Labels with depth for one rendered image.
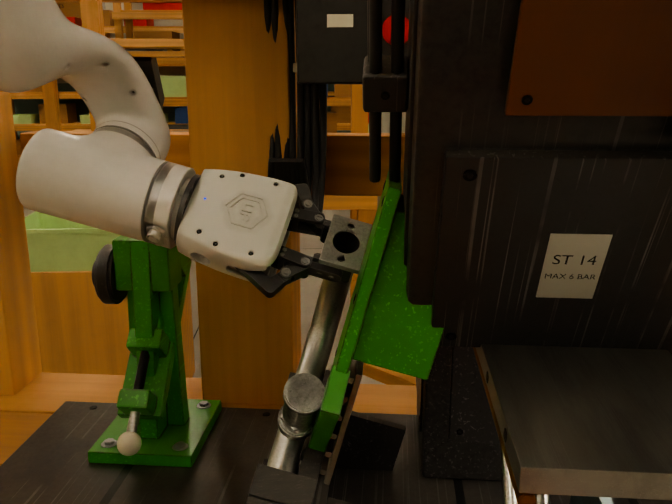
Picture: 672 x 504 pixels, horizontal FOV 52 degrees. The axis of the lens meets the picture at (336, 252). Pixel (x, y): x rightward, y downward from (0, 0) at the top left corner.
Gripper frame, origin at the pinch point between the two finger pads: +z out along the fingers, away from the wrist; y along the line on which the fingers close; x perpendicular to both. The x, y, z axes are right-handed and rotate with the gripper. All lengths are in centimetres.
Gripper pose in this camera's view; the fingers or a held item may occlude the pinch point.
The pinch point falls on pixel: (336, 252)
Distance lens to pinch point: 68.8
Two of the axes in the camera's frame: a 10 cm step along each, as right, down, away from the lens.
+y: 2.4, -8.3, 5.0
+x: -1.2, 4.8, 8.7
